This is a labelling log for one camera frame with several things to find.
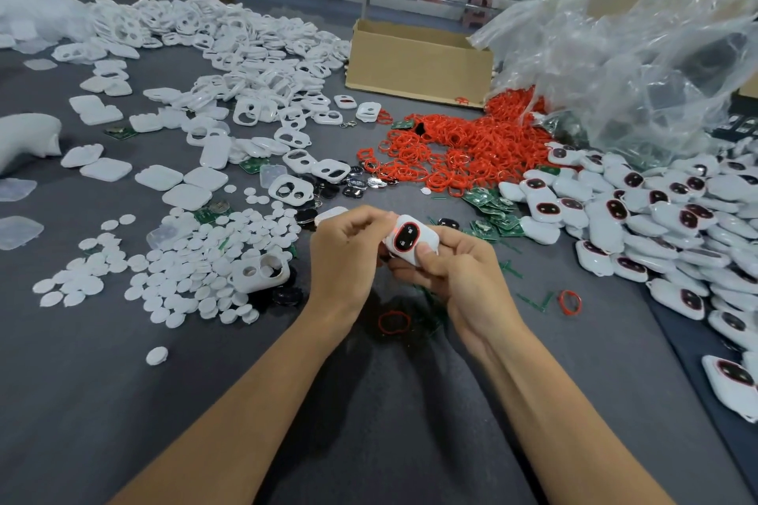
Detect pile of white round discs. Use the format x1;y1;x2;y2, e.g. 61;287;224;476
32;185;304;329

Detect large clear plastic bag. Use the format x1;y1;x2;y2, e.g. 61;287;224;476
467;0;758;168

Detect white shell with two holes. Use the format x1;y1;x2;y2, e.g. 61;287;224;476
230;252;291;295

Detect pile of red rubber rings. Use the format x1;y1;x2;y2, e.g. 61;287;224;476
356;87;554;198

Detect pink plastic stool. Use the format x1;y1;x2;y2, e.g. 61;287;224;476
461;0;495;31

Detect group of white square covers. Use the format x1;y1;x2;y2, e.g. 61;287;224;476
60;58;229;212

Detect person's left forearm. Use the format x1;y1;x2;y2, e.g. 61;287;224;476
110;303;356;505

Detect pile of black round buttons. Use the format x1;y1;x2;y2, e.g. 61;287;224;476
294;163;399;225

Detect pile of green circuit boards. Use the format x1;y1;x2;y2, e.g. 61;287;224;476
461;185;527;240

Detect person's right hand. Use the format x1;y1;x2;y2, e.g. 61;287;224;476
387;226;526;356

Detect pile of white plastic shells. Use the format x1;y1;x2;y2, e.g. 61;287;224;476
51;0;383;209

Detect black parts tray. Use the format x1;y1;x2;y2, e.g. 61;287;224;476
711;95;758;146

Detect white key fob device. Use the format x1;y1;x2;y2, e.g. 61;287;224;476
384;214;441;269

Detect green plastic sprue pieces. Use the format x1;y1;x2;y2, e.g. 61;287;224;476
415;259;556;337

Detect white moulded plastic object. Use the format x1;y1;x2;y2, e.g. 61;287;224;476
0;113;64;175

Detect person's left hand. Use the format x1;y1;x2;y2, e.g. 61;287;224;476
307;205;399;326

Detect brown cardboard box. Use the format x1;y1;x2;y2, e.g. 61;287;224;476
345;19;495;109

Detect pile of assembled white devices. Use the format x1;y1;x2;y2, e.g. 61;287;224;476
497;138;758;424

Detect person's right forearm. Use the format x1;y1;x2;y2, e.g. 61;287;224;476
465;326;677;505

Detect translucent plastic lid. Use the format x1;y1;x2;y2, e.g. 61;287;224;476
0;216;46;251
0;177;38;203

